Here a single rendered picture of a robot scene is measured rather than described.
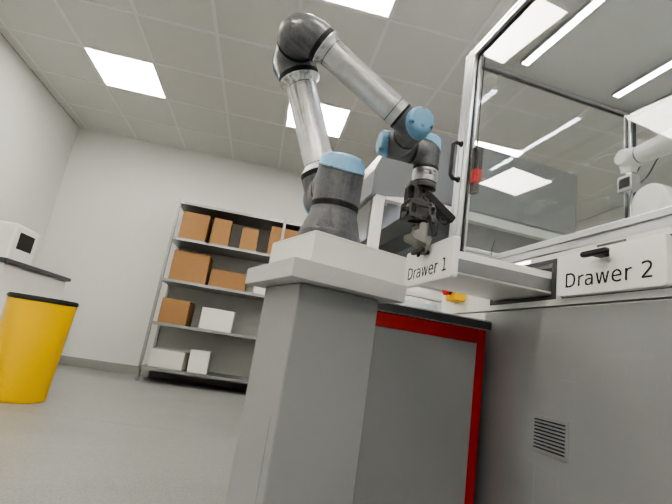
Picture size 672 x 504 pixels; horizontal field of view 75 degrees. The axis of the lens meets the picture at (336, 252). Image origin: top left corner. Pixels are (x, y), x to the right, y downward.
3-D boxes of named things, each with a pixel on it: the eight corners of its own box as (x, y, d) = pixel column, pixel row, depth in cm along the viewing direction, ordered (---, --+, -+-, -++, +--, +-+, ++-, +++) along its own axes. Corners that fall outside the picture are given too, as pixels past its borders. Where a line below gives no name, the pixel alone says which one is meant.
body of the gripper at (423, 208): (398, 223, 128) (402, 185, 131) (424, 229, 130) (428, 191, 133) (409, 216, 121) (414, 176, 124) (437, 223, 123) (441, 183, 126)
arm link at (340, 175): (316, 193, 100) (326, 139, 102) (305, 208, 112) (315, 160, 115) (365, 205, 102) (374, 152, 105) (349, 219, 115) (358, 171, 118)
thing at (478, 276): (454, 272, 111) (456, 249, 113) (411, 283, 136) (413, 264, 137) (582, 300, 121) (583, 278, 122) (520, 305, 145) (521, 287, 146)
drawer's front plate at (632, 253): (666, 285, 86) (665, 232, 88) (556, 296, 114) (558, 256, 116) (673, 286, 86) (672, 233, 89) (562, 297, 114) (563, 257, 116)
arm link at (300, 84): (316, 215, 111) (272, 20, 117) (306, 227, 126) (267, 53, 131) (360, 207, 115) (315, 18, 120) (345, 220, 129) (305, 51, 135)
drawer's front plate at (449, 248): (450, 276, 109) (454, 234, 111) (402, 287, 137) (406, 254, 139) (457, 277, 109) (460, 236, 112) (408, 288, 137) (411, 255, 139)
